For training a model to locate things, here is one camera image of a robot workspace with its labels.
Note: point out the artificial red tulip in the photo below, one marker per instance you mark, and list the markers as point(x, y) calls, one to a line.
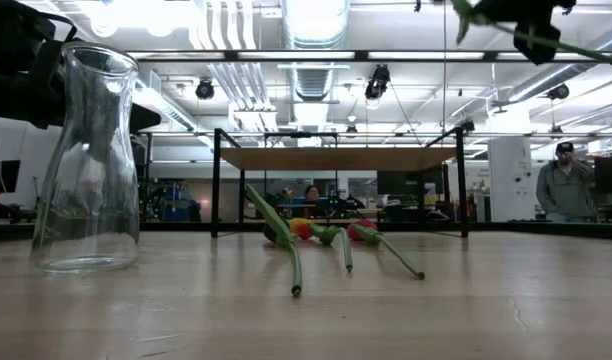
point(358, 231)

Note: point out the black ceiling spotlight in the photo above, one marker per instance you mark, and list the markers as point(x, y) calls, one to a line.
point(377, 82)
point(558, 91)
point(204, 89)

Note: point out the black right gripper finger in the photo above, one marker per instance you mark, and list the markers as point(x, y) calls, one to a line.
point(501, 9)

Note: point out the clear glass vase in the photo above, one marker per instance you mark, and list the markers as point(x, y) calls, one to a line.
point(86, 200)

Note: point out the blue storage crate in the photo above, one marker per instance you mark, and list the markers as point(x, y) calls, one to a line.
point(178, 210)

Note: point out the artificial black tulip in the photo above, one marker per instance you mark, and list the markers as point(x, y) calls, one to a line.
point(266, 212)

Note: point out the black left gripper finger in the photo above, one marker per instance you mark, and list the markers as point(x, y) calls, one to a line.
point(146, 119)

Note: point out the artificial maroon tulip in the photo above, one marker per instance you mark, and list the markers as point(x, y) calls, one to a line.
point(462, 15)

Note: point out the black monitor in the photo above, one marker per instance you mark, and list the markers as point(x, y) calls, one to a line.
point(1, 175)
point(611, 175)

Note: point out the person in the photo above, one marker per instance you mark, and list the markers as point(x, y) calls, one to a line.
point(312, 194)
point(566, 190)

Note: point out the artificial yellow orange tulip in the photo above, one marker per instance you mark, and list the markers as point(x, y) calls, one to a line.
point(301, 229)

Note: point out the black metal rack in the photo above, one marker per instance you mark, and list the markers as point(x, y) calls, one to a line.
point(149, 150)

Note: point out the white square pillar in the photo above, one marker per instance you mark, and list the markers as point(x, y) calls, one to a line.
point(511, 180)

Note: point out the wooden shelf black metal legs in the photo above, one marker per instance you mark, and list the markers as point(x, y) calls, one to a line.
point(336, 159)

